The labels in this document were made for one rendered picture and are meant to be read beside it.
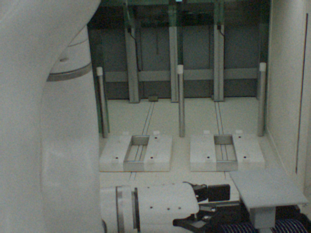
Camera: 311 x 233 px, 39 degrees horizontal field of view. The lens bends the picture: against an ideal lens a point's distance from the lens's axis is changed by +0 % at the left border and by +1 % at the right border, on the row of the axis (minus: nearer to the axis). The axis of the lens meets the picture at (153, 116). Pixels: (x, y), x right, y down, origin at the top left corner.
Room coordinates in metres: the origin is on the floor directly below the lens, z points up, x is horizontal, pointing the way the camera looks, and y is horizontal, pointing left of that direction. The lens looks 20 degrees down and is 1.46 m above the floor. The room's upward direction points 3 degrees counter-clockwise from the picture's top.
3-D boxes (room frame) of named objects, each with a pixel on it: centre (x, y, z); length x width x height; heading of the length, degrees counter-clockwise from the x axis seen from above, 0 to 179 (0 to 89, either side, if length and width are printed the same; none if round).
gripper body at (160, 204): (0.66, -0.01, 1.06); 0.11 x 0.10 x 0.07; 94
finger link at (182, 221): (0.62, -0.05, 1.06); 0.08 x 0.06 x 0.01; 21
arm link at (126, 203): (0.65, 0.05, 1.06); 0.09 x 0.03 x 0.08; 4
